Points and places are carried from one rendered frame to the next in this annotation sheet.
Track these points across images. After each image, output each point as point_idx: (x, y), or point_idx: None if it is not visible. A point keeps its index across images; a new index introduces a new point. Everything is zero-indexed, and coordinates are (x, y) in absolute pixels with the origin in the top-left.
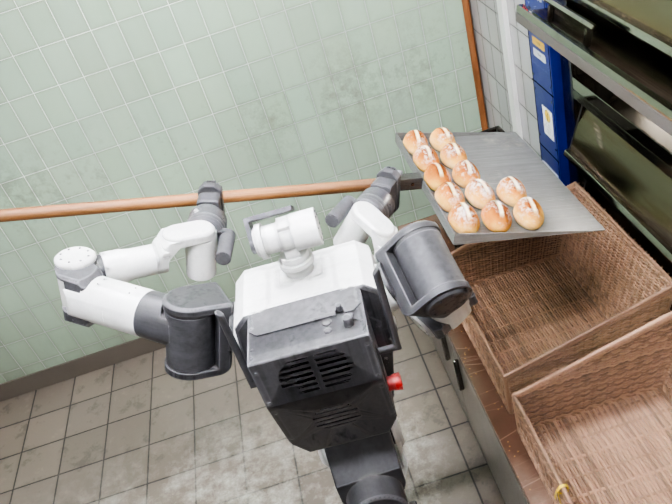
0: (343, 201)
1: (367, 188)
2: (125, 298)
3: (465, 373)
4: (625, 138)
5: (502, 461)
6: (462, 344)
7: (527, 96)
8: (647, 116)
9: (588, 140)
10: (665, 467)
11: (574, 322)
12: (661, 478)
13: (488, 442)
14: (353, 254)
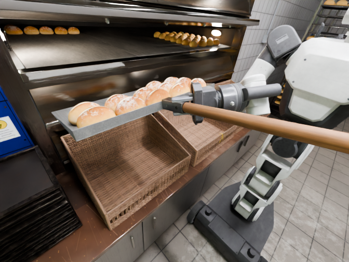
0: (256, 86)
1: (222, 90)
2: None
3: (163, 207)
4: (96, 76)
5: (191, 187)
6: (155, 203)
7: None
8: (170, 18)
9: (58, 105)
10: (187, 134)
11: (132, 161)
12: (190, 134)
13: (176, 207)
14: (317, 38)
